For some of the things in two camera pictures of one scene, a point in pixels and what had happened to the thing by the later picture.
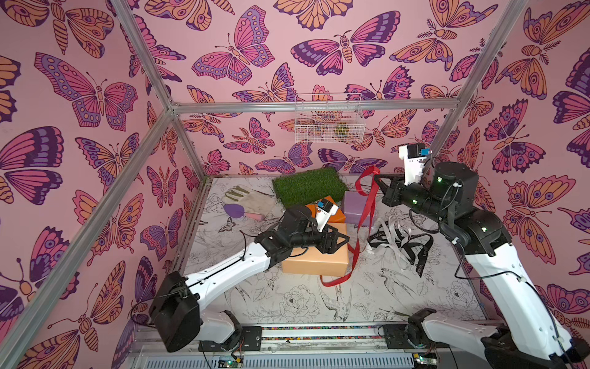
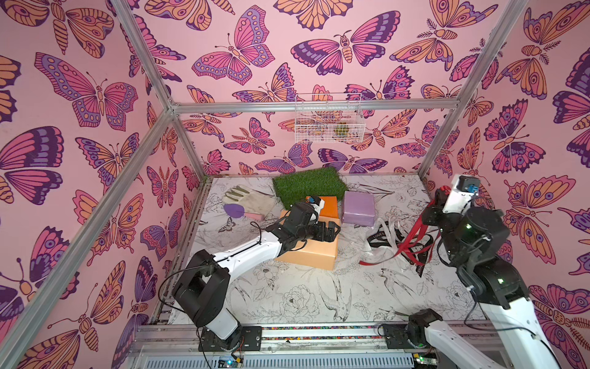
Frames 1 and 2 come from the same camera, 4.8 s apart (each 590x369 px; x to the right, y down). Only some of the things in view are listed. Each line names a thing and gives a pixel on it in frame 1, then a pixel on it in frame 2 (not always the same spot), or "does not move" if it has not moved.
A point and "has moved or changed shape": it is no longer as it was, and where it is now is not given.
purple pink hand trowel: (236, 211) does not move
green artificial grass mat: (303, 187) does not move
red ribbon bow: (357, 247) to (420, 243)
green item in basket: (342, 130) does not move
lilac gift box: (353, 206) does not move
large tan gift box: (314, 262) has moved or changed shape
